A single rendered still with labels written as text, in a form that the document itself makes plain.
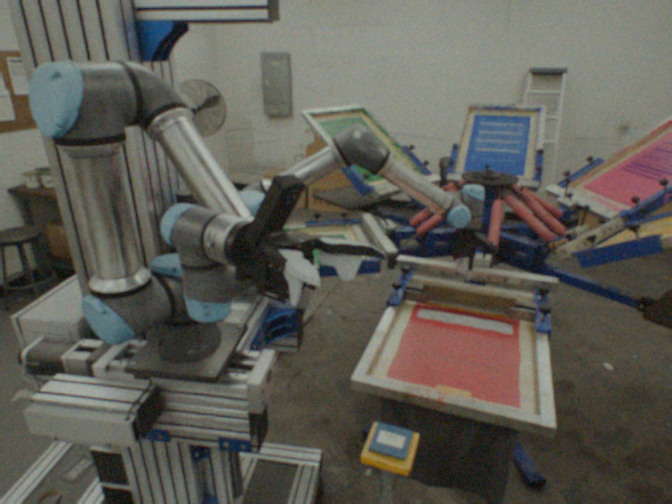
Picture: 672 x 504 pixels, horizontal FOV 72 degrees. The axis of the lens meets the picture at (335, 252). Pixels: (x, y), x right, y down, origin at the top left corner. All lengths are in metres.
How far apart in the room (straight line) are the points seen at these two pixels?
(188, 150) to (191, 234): 0.23
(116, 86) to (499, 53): 5.19
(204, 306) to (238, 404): 0.45
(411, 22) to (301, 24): 1.38
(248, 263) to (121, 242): 0.35
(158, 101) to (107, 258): 0.31
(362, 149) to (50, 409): 1.07
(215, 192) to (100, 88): 0.25
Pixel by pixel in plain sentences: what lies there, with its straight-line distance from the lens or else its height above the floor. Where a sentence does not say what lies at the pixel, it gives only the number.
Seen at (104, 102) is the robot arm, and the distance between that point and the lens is 0.90.
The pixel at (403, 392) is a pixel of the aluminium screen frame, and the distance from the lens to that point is 1.44.
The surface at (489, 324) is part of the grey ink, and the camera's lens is 1.88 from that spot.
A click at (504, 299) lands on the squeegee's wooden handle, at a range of 1.88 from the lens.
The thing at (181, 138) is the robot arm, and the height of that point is 1.77.
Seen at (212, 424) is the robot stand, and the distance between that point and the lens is 1.25.
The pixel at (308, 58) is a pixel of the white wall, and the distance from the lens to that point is 6.34.
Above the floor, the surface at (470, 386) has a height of 0.95.
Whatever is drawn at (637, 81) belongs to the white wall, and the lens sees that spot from 5.94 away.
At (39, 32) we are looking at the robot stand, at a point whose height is 1.96.
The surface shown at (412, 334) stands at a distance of 1.76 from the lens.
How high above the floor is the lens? 1.92
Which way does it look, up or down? 24 degrees down
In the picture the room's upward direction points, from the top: straight up
